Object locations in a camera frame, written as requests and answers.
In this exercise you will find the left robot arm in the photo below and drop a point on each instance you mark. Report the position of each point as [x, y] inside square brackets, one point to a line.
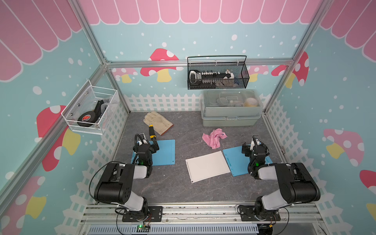
[116, 181]

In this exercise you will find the blue drawing tablet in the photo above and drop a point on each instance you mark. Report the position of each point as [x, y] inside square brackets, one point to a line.
[165, 155]
[237, 162]

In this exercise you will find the blue front drawing tablet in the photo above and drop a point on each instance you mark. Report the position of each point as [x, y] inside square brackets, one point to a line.
[237, 162]

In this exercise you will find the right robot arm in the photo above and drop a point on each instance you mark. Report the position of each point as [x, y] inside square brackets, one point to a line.
[295, 184]

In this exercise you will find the clear wall bin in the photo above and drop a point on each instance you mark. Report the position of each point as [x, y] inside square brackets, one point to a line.
[103, 101]

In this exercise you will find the black wire mesh basket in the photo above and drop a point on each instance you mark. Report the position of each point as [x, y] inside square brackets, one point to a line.
[235, 64]

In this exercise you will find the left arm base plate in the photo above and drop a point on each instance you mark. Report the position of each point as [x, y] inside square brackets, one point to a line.
[150, 214]

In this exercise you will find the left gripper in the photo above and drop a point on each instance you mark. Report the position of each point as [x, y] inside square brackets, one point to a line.
[152, 147]

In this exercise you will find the green plastic storage box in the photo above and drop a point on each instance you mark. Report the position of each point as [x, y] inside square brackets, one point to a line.
[229, 108]

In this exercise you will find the beige work glove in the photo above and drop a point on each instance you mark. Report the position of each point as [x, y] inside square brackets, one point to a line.
[159, 122]

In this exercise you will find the white items in basket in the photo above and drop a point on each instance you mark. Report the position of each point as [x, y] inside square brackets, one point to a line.
[210, 78]

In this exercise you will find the white drawing tablet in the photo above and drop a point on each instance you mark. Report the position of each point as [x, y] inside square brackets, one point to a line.
[207, 166]

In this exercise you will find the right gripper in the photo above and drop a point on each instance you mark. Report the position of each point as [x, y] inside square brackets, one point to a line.
[248, 148]

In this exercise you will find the black tape roll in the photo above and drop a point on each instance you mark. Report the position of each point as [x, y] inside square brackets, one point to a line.
[87, 119]

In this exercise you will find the pink cleaning cloth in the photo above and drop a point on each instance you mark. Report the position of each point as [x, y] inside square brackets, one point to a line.
[213, 139]

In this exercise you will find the small green circuit board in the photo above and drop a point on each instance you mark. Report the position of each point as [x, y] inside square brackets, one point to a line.
[143, 228]

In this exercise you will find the yellow black utility knife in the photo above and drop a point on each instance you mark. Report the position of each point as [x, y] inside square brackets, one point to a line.
[152, 133]

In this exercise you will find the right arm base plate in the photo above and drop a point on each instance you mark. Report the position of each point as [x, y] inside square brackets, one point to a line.
[256, 213]

